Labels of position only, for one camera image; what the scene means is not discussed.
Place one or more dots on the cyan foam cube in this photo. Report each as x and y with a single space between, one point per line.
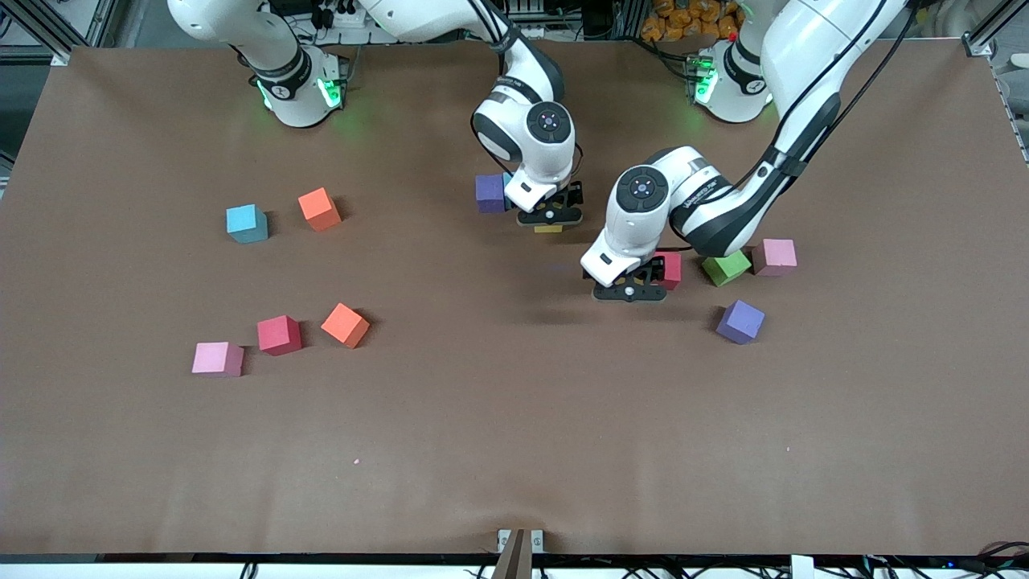
245 221
507 180

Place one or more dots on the white power strip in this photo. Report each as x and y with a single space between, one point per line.
350 16

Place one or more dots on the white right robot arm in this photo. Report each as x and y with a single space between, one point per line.
555 157

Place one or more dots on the green foam cube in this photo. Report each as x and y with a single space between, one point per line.
726 268

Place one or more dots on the aluminium frame post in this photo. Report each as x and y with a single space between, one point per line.
982 36
58 55

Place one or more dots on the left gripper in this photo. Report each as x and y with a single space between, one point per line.
656 271

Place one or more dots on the pink foam cube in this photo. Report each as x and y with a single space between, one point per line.
774 256
215 358

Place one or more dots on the orange foam cube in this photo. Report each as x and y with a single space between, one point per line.
318 207
346 325

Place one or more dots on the red foam cube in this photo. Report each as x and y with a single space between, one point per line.
279 334
674 270

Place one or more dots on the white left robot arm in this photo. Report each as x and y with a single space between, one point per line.
812 48

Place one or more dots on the pile of orange objects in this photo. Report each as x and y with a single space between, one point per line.
687 20

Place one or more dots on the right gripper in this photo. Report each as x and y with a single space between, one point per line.
574 194

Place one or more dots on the metal table edge bracket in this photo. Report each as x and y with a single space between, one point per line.
520 547

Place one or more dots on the purple foam cube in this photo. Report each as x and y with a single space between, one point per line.
489 193
739 322

